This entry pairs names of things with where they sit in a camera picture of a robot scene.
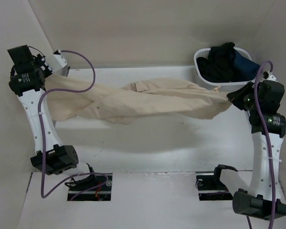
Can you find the beige trousers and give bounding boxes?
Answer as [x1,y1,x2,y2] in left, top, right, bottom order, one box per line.
[45,74,231,124]

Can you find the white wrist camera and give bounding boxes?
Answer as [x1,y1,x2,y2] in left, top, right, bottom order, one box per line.
[263,71,277,82]
[45,50,67,73]

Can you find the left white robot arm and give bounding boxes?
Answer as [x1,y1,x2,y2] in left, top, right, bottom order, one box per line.
[8,45,97,190]

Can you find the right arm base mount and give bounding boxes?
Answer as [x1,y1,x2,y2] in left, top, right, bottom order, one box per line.
[195,164,238,201]

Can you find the black garment in basket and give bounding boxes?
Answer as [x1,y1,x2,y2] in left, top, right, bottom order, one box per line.
[196,42,236,83]

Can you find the white laundry basket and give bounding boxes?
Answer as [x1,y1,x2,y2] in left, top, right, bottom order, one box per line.
[194,47,253,92]

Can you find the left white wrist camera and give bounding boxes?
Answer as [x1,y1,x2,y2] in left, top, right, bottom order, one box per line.
[45,50,67,73]

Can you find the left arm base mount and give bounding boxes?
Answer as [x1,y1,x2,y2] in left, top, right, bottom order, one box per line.
[64,174,113,201]

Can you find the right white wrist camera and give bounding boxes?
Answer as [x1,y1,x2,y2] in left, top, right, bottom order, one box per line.
[263,71,277,82]

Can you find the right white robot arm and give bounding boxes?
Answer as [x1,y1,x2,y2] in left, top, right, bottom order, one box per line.
[211,80,286,221]

